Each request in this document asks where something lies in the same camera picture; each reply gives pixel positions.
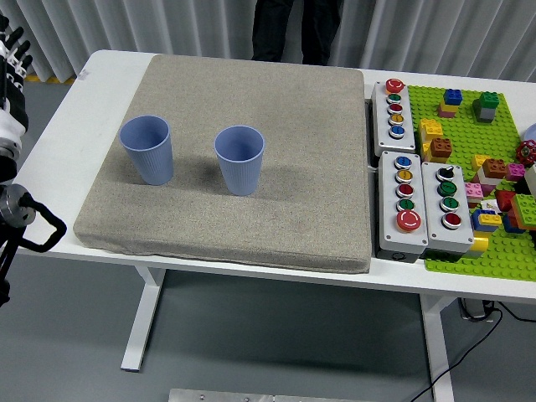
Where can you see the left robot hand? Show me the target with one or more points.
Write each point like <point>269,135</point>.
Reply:
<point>14,100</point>

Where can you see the yellow floor tape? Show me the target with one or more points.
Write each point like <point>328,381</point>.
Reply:
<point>58,80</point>

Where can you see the red toy brick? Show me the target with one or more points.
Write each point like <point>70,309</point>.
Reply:
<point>504,201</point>

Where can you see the brown toy brick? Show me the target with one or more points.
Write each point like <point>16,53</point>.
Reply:
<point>440,147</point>

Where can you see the magenta toy brick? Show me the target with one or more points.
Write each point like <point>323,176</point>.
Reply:
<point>516,171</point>

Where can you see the red-brown toy brick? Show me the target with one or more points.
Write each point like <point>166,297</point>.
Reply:
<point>494,168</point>

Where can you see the white block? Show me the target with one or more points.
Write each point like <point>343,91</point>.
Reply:
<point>532,180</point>

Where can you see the green toy brick baseplate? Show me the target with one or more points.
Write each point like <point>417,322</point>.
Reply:
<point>465,134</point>

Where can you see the large green toy brick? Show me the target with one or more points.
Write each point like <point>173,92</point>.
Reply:
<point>525,207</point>

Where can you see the grey five-button control box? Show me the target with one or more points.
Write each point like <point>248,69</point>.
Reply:
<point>391,144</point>
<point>391,238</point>

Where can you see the white printed toy tile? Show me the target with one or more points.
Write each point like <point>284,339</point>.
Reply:
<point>489,205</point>

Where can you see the grey toy brick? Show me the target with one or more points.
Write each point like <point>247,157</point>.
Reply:
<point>485,114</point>

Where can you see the white toy brick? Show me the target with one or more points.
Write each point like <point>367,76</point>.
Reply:
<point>488,180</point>

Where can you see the person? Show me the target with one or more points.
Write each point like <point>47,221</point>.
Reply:
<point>285,33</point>

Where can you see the light blue plate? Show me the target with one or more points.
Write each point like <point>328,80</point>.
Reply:
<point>531,134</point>

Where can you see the blue toy brick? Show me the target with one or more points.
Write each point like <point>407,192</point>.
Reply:
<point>508,226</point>
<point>453,97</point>
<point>476,222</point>

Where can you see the white table leg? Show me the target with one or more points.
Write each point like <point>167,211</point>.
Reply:
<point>437,343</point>
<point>142,318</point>

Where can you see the pink toy brick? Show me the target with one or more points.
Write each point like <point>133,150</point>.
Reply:
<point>444,113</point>
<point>474,190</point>

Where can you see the blue ribbed plastic cup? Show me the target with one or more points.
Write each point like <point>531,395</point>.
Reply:
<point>146,159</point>
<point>239,171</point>

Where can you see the red valve handwheel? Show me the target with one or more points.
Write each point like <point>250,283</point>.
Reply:
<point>527,153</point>

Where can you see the grey control box with switch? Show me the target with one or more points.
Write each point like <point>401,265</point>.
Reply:
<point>435,234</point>

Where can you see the white pleated curtain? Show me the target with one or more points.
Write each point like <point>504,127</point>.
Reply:
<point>125,21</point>

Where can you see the yellow round toy brick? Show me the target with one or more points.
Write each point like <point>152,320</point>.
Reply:
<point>480,243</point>

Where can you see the grey-brown foam mat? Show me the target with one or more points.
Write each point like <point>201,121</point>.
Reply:
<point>293,167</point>

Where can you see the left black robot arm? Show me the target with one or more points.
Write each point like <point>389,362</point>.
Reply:
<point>12,209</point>

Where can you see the small table sticker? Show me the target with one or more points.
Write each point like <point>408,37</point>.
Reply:
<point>84,75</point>

